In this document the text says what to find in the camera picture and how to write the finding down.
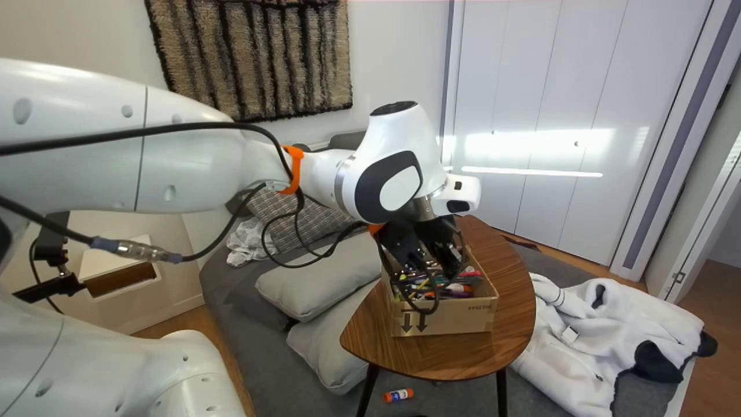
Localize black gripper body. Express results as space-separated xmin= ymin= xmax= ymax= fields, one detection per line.
xmin=375 ymin=216 xmax=468 ymax=273

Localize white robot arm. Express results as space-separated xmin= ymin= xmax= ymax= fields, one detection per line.
xmin=0 ymin=58 xmax=483 ymax=417

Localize cardboard box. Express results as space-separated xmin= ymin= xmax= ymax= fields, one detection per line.
xmin=383 ymin=256 xmax=499 ymax=336

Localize wooden oval side table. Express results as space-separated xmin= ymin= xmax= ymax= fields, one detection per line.
xmin=340 ymin=219 xmax=536 ymax=417

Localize left beige pillow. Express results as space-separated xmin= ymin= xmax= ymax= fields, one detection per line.
xmin=255 ymin=234 xmax=383 ymax=323

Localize beige pillow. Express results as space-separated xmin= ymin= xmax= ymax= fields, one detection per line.
xmin=255 ymin=234 xmax=383 ymax=323
xmin=288 ymin=300 xmax=368 ymax=397

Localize small plaid cushion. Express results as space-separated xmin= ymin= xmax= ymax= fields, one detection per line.
xmin=249 ymin=191 xmax=350 ymax=256

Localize right beige pillow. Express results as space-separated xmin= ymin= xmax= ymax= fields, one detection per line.
xmin=288 ymin=300 xmax=368 ymax=397

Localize orange white glue stick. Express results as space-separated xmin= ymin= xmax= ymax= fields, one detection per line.
xmin=383 ymin=389 xmax=416 ymax=406

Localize white hooded jacket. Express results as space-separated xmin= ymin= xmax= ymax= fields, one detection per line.
xmin=515 ymin=273 xmax=718 ymax=417

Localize grey sofa bed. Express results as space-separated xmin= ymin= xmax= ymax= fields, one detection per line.
xmin=198 ymin=131 xmax=697 ymax=417

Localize white closet doors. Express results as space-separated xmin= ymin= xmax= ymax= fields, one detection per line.
xmin=445 ymin=0 xmax=711 ymax=265

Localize white wooden nightstand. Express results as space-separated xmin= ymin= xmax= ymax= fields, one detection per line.
xmin=64 ymin=244 xmax=205 ymax=334

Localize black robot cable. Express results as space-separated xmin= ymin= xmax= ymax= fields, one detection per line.
xmin=0 ymin=120 xmax=374 ymax=271

